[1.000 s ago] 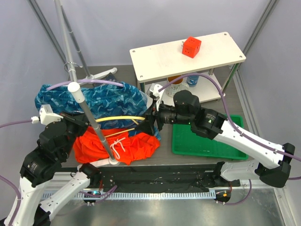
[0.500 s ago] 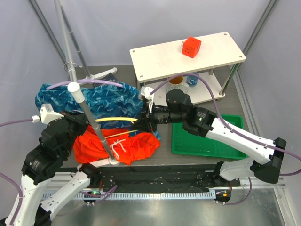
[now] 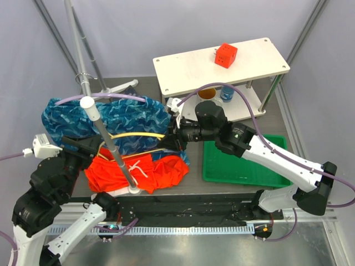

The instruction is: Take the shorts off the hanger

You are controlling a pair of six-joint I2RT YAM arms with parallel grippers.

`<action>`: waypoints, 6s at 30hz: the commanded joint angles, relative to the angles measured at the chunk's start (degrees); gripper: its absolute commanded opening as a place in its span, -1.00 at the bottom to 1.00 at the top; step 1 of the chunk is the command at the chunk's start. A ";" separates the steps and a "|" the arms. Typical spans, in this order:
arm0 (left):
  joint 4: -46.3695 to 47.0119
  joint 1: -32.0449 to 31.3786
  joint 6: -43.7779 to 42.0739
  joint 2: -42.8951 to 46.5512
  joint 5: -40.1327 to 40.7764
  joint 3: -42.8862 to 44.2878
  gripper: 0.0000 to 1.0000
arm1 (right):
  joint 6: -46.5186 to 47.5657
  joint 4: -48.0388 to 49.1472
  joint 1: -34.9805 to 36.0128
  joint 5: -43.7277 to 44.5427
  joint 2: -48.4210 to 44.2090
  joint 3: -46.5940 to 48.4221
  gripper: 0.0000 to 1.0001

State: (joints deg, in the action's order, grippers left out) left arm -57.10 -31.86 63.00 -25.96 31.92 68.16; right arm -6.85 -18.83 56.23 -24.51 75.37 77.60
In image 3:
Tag purple clothes hanger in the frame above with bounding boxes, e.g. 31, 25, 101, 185
55, 93, 146, 105

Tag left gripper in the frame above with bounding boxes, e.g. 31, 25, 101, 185
56, 133, 102, 198

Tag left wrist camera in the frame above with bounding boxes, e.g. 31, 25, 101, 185
22, 134, 63, 159

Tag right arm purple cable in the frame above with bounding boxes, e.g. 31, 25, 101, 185
177, 83, 355, 242

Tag blue cup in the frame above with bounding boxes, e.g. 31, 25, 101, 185
220, 86, 235, 103

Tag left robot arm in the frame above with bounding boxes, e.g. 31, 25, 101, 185
9, 134, 118, 265

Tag yellow clothes hanger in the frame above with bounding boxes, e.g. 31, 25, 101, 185
97, 132, 165, 161

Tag green plastic tray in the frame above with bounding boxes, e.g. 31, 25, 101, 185
202, 141, 292, 188

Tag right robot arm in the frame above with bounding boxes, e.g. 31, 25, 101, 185
158, 98, 337, 219

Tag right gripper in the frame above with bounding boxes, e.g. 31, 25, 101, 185
158, 114, 217, 151

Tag white patterned mug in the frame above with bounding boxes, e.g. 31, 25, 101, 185
196, 88, 223, 107

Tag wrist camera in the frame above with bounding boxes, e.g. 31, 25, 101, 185
166, 98, 184, 129
22, 134, 63, 159

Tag dark blue book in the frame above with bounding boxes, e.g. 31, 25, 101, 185
120, 85, 140, 97

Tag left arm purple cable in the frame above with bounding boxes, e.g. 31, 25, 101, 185
0, 152, 139, 264

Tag orange shorts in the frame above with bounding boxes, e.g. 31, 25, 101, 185
84, 148, 189, 194

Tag red cube power socket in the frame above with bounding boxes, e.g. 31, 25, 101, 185
215, 43, 238, 69

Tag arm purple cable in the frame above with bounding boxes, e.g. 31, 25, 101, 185
0, 152, 139, 264
177, 83, 355, 242

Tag grey clothes rack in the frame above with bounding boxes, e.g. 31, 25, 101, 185
63, 0, 145, 197

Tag white two-tier shelf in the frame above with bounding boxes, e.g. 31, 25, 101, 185
153, 37, 290, 121

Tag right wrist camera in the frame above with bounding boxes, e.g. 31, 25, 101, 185
166, 98, 184, 129

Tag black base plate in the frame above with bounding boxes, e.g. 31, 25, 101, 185
115, 193, 284, 223

